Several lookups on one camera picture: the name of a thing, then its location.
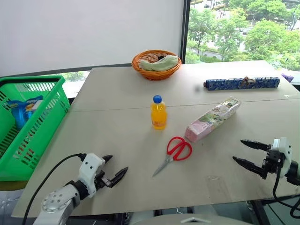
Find pale green folded cloth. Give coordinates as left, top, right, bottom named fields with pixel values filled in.
left=138, top=54, right=180, bottom=72

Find blue patterned rolled scroll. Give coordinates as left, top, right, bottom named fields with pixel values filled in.
left=203, top=76, right=281, bottom=91

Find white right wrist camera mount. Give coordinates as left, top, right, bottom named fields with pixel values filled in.
left=271, top=137, right=293, bottom=179

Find orange wicker basket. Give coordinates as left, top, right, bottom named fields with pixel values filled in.
left=131, top=49, right=182, bottom=81

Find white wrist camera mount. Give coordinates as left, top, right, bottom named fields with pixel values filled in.
left=271, top=137, right=293, bottom=179
left=78, top=153, right=106, bottom=197

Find black table leg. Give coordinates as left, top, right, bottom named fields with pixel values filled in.
left=247, top=199, right=271, bottom=225

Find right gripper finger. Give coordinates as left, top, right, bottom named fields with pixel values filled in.
left=232, top=156, right=268, bottom=180
left=240, top=139, right=272, bottom=152

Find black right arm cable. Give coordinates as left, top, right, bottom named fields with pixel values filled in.
left=272, top=172, right=300, bottom=219

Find green plastic shopping basket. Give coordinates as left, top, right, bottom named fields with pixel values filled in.
left=0, top=75, right=71, bottom=182

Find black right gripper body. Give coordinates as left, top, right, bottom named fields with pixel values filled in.
left=262, top=149, right=283, bottom=175

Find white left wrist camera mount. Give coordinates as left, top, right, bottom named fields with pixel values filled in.
left=78, top=153, right=106, bottom=197

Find black window frame post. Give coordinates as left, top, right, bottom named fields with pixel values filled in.
left=180, top=0, right=191, bottom=64

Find red handled scissors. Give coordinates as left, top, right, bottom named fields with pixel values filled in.
left=152, top=136, right=194, bottom=178

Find orange juice bottle blue cap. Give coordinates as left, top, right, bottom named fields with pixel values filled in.
left=150, top=94, right=168, bottom=131

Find grey rounded robot body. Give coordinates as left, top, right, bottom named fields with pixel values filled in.
left=130, top=205, right=227, bottom=225

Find pink floral packaged box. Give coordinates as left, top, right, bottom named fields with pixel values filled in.
left=184, top=96, right=242, bottom=143

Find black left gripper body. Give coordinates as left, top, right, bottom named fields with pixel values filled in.
left=95, top=170, right=113, bottom=189

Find small purple object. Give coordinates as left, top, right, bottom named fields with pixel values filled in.
left=281, top=73, right=295, bottom=83

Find blue snack bag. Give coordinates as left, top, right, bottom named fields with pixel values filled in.
left=4, top=95, right=44, bottom=131

